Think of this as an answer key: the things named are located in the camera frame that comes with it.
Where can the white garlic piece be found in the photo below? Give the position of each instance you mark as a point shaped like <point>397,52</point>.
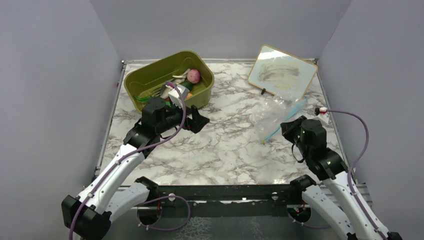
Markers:
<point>182,76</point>

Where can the olive green plastic bin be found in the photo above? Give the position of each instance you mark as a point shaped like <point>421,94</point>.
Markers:
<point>146,81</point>

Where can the silver toy fish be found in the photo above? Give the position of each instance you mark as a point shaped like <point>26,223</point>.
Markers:
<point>164,91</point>

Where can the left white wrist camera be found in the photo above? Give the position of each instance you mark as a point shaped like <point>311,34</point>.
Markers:
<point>177,94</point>

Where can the dark green avocado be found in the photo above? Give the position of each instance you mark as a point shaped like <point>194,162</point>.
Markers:
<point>187,84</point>

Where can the wood framed whiteboard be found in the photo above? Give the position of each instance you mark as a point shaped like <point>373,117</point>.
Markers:
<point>278,72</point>

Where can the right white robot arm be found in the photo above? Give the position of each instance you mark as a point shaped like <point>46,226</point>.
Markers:
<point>349,215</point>

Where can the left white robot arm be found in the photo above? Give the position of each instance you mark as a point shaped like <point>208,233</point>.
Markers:
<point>135,148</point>

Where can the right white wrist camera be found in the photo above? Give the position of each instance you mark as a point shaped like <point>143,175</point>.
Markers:
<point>320,110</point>

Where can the green chili pepper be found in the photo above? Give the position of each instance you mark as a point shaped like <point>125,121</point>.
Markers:
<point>142,99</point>

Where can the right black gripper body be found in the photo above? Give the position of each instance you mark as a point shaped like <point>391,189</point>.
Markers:
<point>293,132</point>

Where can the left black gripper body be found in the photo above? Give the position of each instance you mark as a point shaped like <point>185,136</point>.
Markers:
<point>174,118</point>

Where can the clear zip top bag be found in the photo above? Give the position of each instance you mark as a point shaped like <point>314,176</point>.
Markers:
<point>267,117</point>

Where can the purple red onion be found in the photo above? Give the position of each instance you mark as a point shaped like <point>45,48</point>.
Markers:
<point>193,76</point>

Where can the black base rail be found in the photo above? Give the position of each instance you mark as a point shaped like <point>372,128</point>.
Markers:
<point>155,201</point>

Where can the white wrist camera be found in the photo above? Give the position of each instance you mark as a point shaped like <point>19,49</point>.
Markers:
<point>320,110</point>
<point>177,94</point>

